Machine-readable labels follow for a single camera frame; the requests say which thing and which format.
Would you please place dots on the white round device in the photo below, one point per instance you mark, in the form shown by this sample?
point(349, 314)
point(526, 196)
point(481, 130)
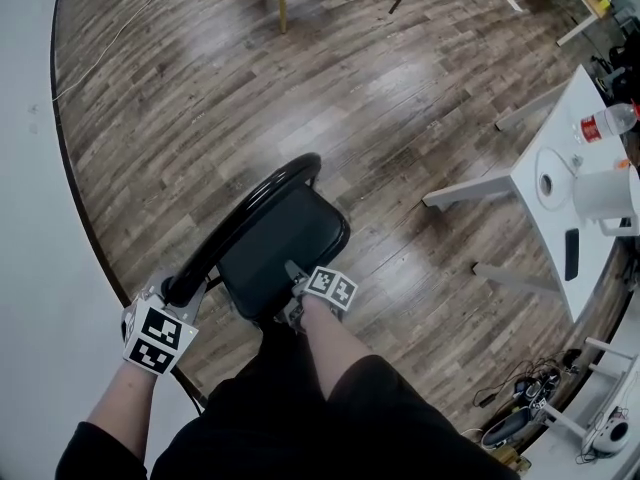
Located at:
point(612, 430)

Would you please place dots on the white paper sheet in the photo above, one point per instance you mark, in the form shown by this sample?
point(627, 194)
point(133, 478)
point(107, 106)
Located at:
point(513, 4)

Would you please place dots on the person's left forearm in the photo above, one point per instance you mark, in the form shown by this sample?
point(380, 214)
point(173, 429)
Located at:
point(127, 408)

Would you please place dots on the clear bottle red label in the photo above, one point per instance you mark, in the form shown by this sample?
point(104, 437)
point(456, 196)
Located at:
point(607, 120)

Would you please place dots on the person's right forearm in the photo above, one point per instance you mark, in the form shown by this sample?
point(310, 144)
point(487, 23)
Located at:
point(335, 348)

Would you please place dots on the white square table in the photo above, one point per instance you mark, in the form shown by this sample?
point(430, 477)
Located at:
point(545, 248)

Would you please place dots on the white electric kettle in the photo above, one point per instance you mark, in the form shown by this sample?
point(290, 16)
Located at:
point(605, 198)

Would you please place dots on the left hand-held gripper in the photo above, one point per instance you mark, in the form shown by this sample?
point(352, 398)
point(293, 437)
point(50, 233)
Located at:
point(157, 338)

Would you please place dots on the grey sneaker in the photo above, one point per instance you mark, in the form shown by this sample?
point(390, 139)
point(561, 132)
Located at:
point(505, 428)

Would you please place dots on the black folding chair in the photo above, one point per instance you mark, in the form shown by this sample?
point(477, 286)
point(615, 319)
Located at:
point(285, 248)

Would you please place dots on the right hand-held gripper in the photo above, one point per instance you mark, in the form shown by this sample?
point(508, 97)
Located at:
point(330, 288)

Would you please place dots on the black smartphone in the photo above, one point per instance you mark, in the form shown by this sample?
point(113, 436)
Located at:
point(571, 255)

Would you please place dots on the person's black clothing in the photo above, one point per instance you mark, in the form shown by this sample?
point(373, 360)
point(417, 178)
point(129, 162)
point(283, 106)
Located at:
point(280, 418)

